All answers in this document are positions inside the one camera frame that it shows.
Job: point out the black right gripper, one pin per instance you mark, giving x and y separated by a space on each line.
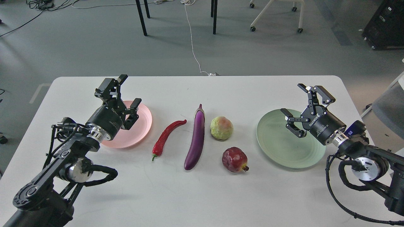
315 118

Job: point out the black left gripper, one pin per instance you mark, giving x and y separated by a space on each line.
113 115

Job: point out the red chili pepper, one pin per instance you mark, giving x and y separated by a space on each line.
160 143

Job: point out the green yellow apple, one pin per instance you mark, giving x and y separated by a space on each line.
221 128

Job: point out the red pomegranate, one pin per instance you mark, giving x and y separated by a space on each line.
235 160

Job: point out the purple eggplant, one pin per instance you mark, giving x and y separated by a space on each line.
197 142

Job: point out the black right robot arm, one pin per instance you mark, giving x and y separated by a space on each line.
362 166

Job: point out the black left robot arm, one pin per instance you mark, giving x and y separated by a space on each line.
47 200

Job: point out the pink plate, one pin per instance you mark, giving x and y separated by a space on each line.
131 137

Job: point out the green plate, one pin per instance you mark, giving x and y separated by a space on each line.
283 147

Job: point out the black equipment case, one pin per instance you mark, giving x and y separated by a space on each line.
385 30

